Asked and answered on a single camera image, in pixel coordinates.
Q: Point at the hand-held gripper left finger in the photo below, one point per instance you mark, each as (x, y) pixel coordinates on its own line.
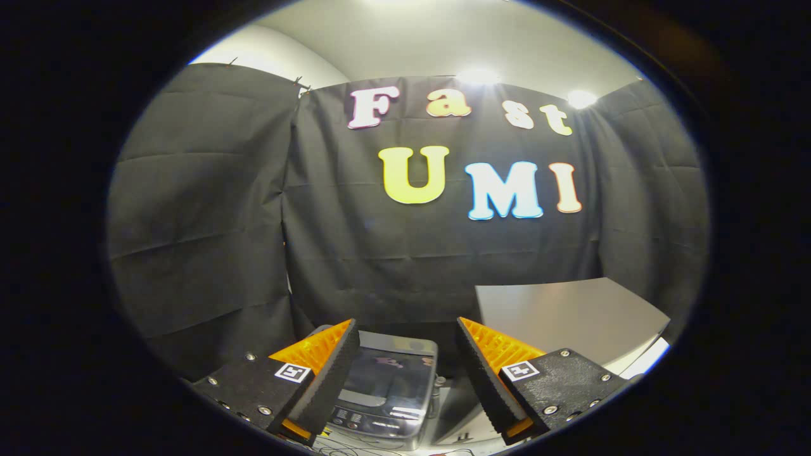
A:
(329, 373)

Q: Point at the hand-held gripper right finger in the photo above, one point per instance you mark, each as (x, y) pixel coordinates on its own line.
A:
(485, 373)

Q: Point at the grey washing machine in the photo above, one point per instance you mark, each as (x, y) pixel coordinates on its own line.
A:
(380, 425)

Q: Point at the beige cabinet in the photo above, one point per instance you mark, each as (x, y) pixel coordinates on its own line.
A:
(570, 310)

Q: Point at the black backdrop cloth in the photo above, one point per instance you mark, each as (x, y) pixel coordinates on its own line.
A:
(222, 221)

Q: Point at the ceiling light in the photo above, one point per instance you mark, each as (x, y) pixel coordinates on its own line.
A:
(478, 76)
(581, 99)

